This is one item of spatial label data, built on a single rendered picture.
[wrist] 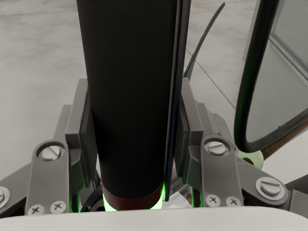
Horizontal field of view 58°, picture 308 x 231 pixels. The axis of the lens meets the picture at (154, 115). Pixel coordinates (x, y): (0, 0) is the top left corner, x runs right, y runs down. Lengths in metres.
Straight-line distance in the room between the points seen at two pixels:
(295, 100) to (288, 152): 0.81
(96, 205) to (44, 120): 2.19
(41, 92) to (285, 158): 2.59
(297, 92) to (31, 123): 2.02
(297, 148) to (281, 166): 0.04
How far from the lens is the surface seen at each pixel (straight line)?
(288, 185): 0.32
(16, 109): 2.78
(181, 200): 0.24
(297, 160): 0.56
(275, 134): 0.30
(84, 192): 0.70
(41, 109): 2.70
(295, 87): 1.37
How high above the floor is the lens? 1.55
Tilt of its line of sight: 39 degrees down
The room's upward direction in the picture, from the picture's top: 2 degrees clockwise
